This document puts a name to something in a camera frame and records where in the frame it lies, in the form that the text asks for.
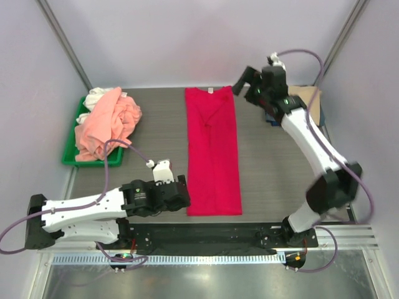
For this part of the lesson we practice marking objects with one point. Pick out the green plastic bin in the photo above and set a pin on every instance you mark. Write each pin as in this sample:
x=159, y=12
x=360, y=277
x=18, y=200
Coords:
x=71, y=151

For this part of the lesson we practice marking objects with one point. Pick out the salmon pink t shirt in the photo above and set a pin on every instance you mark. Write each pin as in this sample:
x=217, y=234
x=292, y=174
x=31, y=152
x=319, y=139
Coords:
x=108, y=126

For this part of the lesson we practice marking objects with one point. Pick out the right aluminium frame post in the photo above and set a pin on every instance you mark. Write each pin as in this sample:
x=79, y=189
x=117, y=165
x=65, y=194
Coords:
x=343, y=36

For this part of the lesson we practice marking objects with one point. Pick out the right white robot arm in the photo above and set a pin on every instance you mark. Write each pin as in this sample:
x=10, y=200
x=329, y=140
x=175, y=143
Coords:
x=335, y=183

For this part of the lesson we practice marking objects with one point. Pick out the white t shirt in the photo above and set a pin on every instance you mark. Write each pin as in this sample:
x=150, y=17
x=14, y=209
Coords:
x=90, y=101

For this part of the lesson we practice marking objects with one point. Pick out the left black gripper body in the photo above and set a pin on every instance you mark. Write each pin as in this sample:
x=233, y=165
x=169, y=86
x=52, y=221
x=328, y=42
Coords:
x=159, y=209

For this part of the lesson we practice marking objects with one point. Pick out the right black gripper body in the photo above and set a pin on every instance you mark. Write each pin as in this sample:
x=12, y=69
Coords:
x=255, y=94

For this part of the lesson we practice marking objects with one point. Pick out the folded blue t shirt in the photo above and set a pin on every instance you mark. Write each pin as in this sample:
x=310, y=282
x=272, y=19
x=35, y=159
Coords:
x=273, y=122

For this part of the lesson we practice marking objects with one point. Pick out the magenta t shirt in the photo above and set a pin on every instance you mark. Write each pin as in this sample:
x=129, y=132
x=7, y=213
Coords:
x=213, y=164

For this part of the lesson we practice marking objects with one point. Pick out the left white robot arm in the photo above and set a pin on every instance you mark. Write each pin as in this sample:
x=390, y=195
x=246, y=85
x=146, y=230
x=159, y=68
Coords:
x=106, y=222

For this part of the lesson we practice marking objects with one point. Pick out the white slotted cable duct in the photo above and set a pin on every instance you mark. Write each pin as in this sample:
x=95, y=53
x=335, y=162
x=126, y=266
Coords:
x=99, y=259

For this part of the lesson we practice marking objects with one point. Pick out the aluminium frame post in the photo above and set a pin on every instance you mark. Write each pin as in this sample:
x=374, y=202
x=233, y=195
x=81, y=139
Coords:
x=64, y=42
x=343, y=36

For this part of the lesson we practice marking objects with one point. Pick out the left aluminium frame post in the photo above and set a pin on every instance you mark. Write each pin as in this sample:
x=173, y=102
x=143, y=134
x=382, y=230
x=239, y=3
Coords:
x=64, y=42

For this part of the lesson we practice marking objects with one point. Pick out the folded beige t shirt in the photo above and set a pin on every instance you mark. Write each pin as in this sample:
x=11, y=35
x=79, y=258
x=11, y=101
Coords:
x=306, y=93

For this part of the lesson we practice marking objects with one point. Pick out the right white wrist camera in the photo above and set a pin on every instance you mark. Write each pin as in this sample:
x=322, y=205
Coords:
x=275, y=61

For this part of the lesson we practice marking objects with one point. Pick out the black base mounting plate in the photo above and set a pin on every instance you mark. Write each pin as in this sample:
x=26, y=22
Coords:
x=209, y=239

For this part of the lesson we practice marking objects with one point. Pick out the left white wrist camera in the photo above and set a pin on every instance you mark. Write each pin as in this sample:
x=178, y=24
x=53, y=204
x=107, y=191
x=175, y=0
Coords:
x=162, y=172

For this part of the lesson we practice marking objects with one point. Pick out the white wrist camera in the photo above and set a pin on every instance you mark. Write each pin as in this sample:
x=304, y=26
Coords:
x=162, y=172
x=275, y=61

